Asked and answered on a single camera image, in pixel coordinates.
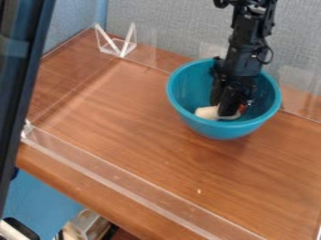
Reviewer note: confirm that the dark blue foreground post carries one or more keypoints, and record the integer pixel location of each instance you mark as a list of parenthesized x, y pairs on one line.
[(24, 26)]

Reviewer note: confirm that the white box under table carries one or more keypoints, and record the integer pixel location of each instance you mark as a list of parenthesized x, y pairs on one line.
[(87, 226)]

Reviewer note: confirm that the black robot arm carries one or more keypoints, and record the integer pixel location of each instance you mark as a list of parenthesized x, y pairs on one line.
[(251, 21)]

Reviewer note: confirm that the clear acrylic front barrier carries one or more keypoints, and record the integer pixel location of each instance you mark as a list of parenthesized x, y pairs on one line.
[(166, 205)]

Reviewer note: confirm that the clear acrylic back barrier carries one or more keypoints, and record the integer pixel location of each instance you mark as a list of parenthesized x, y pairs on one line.
[(298, 81)]

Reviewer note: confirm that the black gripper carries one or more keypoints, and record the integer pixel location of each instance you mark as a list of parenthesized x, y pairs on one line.
[(241, 64)]

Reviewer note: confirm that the clear acrylic corner bracket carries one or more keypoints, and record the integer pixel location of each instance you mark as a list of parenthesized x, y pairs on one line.
[(115, 46)]

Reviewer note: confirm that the white brown toy mushroom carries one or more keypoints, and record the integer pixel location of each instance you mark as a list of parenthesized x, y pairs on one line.
[(210, 113)]

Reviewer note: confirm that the clear acrylic barrier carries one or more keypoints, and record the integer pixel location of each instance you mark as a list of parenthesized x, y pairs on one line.
[(166, 205), (298, 81)]

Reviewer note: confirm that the black white device corner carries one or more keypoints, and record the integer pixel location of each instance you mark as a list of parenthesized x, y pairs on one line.
[(13, 230)]

